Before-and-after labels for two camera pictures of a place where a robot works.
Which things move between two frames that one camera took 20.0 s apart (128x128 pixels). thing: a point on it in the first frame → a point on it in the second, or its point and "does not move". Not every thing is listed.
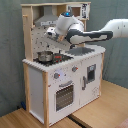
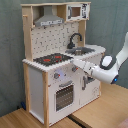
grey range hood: [47, 19] does not move
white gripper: [51, 30] → [84, 65]
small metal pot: [45, 56] → [78, 52]
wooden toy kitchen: [60, 77] does not move
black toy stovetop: [57, 58] does not move
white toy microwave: [79, 11] does not move
